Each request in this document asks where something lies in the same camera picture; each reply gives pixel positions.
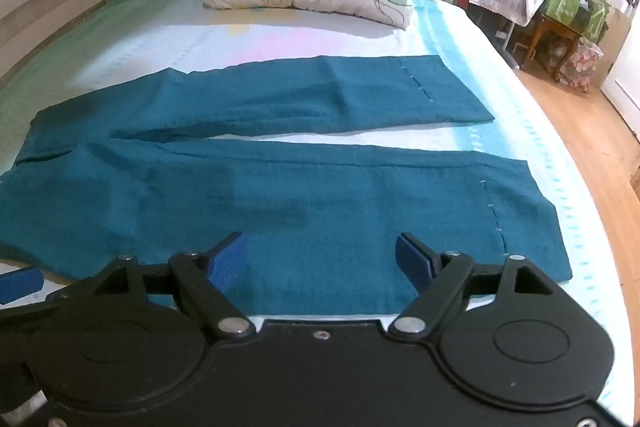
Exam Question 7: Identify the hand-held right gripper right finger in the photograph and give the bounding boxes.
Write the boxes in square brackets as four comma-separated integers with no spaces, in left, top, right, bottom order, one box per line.
[387,233,566,340]

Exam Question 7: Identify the floral bag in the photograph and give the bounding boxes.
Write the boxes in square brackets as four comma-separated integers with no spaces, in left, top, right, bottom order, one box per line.
[555,38,604,92]

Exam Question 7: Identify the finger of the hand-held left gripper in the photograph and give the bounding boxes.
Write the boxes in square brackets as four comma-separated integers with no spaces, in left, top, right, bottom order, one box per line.
[0,267,71,323]

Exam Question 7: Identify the wooden side table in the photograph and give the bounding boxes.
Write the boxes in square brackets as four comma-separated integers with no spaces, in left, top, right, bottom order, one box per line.
[520,12,583,80]

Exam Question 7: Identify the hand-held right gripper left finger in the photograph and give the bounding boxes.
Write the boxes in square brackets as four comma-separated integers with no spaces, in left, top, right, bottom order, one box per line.
[92,232,256,339]

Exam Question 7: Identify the teal pants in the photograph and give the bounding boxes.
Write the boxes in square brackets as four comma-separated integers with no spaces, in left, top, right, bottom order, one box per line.
[0,54,573,315]

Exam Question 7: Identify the cardboard sheet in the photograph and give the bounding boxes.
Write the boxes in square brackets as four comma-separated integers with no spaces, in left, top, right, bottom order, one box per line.
[597,0,640,88]

